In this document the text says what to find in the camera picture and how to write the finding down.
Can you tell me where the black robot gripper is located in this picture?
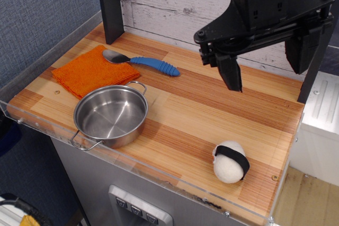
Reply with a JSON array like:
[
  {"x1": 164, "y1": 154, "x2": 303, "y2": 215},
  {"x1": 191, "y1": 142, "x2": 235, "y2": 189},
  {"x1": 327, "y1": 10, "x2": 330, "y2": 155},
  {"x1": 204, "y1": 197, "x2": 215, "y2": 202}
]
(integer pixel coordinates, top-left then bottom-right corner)
[{"x1": 194, "y1": 0, "x2": 335, "y2": 92}]

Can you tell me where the stainless steel pot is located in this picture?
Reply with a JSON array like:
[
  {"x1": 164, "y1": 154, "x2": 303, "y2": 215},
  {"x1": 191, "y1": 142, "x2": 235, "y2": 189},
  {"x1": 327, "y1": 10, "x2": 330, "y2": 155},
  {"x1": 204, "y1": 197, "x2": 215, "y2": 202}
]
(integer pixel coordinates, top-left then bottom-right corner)
[{"x1": 70, "y1": 81, "x2": 148, "y2": 151}]

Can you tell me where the white egg with black band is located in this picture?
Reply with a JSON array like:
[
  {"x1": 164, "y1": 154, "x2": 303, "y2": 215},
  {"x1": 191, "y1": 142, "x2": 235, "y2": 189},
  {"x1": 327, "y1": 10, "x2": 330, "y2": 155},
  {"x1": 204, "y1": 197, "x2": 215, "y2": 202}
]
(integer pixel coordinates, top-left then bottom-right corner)
[{"x1": 212, "y1": 141, "x2": 250, "y2": 184}]

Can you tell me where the white side cabinet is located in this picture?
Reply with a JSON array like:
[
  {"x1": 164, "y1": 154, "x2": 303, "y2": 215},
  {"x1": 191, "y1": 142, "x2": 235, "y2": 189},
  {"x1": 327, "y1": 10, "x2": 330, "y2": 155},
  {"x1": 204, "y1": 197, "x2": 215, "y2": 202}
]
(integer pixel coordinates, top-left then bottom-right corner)
[{"x1": 290, "y1": 72, "x2": 338, "y2": 186}]

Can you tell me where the orange folded cloth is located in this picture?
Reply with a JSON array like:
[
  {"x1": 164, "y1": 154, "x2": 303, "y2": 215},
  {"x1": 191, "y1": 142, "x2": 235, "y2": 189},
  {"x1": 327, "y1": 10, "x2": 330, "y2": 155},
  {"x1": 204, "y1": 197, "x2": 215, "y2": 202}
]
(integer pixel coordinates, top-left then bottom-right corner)
[{"x1": 52, "y1": 45, "x2": 140, "y2": 99}]

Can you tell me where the grey cabinet with button panel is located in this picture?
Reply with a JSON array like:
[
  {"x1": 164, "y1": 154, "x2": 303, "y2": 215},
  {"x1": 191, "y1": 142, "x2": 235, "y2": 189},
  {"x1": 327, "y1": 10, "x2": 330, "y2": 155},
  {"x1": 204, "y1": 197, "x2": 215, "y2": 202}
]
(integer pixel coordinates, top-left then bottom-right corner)
[{"x1": 52, "y1": 139, "x2": 268, "y2": 225}]

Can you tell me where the black and yellow object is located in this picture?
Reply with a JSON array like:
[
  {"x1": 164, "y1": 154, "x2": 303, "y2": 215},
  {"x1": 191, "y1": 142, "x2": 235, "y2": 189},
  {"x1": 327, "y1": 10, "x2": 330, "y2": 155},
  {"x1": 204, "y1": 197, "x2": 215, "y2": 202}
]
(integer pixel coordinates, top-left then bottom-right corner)
[{"x1": 1, "y1": 193, "x2": 54, "y2": 225}]

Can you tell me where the black right vertical post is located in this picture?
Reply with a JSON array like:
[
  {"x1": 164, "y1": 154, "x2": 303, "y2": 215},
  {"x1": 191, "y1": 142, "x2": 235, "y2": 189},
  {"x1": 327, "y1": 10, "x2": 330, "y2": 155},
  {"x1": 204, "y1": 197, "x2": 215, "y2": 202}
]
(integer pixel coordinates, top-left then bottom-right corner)
[{"x1": 297, "y1": 8, "x2": 339, "y2": 104}]

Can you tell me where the black vertical post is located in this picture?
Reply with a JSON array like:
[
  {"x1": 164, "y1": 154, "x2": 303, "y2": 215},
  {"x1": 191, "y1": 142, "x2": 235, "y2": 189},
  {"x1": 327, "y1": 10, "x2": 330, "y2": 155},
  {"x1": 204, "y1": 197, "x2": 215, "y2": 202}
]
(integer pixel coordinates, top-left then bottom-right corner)
[
  {"x1": 297, "y1": 8, "x2": 339, "y2": 104},
  {"x1": 100, "y1": 0, "x2": 124, "y2": 44}
]

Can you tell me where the blue handled metal spoon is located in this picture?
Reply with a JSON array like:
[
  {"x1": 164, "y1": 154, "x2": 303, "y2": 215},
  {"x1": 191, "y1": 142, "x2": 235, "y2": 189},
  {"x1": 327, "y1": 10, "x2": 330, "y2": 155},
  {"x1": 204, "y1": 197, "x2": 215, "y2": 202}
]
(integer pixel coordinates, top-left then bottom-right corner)
[{"x1": 102, "y1": 49, "x2": 180, "y2": 77}]

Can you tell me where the black left vertical post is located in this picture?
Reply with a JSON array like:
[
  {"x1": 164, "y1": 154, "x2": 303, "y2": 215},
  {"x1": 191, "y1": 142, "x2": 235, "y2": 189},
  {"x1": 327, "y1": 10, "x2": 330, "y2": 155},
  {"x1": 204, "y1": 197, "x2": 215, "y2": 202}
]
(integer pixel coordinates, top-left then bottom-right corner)
[{"x1": 100, "y1": 0, "x2": 124, "y2": 44}]

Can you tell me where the clear acrylic guard rail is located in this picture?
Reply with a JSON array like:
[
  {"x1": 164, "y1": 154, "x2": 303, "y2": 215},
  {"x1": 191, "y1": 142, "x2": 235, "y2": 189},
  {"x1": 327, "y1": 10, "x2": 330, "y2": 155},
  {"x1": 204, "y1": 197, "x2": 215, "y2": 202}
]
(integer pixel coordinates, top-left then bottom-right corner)
[{"x1": 1, "y1": 93, "x2": 304, "y2": 225}]

